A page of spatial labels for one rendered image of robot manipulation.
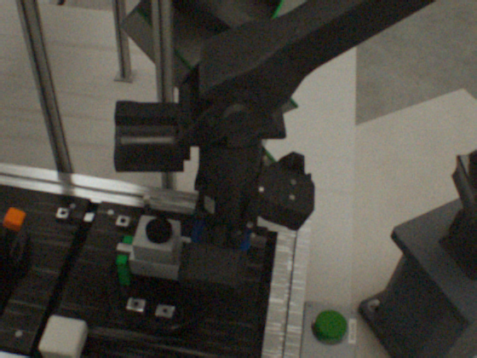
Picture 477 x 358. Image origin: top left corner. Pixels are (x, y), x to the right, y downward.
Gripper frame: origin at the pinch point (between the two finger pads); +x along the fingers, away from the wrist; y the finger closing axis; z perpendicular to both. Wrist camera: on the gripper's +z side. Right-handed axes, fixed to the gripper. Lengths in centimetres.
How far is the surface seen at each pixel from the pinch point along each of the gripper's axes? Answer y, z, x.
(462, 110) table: 58, 41, 24
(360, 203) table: 28.4, 19.9, 23.6
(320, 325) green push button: -1.9, 12.9, 12.3
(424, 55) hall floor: 203, 69, 110
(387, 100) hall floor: 164, 49, 110
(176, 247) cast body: -0.2, -5.3, 3.1
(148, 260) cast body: -2.3, -8.1, 3.5
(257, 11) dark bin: 28.9, -0.9, -10.4
